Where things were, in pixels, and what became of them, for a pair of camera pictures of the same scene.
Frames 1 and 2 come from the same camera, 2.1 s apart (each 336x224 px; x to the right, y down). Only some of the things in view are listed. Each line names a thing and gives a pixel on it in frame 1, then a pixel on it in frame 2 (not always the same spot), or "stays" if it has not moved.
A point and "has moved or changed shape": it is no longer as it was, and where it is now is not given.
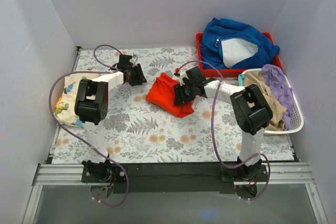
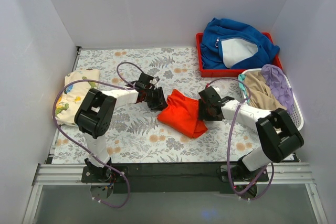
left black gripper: (138, 74) → (156, 98)
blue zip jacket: (228, 44) stays
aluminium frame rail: (69, 174) stays
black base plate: (172, 178) stays
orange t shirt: (161, 93) has moved or changed shape
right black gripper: (182, 93) → (203, 109)
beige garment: (277, 110) stays
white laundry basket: (297, 120) stays
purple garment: (278, 82) stays
